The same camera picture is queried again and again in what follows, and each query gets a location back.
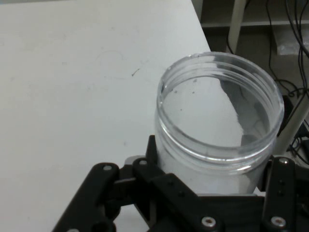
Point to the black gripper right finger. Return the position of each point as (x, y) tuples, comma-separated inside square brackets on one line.
[(280, 205)]

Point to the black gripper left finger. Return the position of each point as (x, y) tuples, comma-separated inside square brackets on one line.
[(84, 205)]

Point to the clear plastic jar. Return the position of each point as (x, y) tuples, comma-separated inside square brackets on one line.
[(173, 154)]

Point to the white slanted metal leg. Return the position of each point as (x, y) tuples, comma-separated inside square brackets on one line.
[(293, 123)]

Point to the white desk frame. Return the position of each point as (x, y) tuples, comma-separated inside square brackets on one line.
[(236, 24)]

